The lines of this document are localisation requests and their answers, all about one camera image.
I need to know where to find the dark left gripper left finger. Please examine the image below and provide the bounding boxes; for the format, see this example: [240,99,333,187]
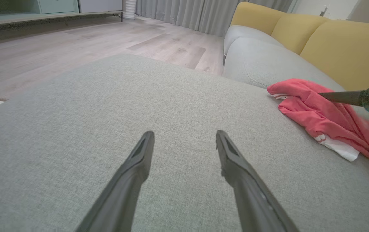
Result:
[75,130,155,232]

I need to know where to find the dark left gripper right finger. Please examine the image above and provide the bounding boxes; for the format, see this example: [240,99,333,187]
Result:
[216,130,301,232]

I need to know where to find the red shorts with white trim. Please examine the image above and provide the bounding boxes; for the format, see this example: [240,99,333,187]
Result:
[267,78,369,178]

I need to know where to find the mustard yellow sofa back cushion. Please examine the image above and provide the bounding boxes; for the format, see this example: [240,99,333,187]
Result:
[300,20,369,93]
[271,13,330,56]
[231,2,287,36]

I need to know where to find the grey fabric sofa cushion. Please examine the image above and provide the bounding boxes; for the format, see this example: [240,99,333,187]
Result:
[0,54,369,232]

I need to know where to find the grey sofa seat cushion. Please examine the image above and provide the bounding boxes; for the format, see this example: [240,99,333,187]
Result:
[224,25,285,57]
[224,37,346,91]

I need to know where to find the grey pleated curtain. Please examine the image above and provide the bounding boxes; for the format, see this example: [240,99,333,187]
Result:
[136,0,294,37]

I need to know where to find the white ribbed cylinder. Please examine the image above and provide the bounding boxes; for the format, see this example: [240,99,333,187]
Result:
[125,0,137,20]

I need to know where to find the grey cabinet door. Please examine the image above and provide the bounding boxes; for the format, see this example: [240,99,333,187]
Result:
[78,0,123,13]

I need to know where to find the mint green cabinet drawer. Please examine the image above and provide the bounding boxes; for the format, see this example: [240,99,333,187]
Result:
[38,0,77,14]

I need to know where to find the mint green low cabinet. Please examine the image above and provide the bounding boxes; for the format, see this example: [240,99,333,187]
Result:
[0,0,124,48]

